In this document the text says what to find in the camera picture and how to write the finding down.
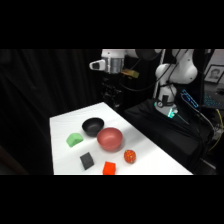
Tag black curtain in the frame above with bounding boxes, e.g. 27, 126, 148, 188
0, 49, 158, 176

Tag red bowl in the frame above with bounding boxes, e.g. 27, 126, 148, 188
96, 127, 124, 152

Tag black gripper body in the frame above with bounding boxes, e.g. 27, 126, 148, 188
101, 77, 123, 105

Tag yellow wrist attachment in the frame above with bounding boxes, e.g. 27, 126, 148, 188
121, 68, 141, 80

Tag green arch-roofed block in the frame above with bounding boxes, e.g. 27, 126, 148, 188
65, 132, 85, 149

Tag yellow cable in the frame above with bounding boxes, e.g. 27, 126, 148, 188
208, 108, 224, 152

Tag black robot stand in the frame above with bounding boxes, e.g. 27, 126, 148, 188
124, 98, 215, 175

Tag framed portrait picture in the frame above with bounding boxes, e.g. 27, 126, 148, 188
203, 64, 224, 85

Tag dark grey cube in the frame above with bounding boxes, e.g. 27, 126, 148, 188
79, 151, 95, 171

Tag red cube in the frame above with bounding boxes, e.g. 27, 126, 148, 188
102, 161, 117, 176

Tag red ball with yellow dots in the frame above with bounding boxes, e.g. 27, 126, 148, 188
123, 149, 137, 165

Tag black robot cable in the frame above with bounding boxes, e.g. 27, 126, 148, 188
119, 49, 188, 93

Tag black bowl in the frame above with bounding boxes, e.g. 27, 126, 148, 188
81, 117, 105, 137

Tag blue lit device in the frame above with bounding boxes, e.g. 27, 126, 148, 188
181, 88, 200, 110

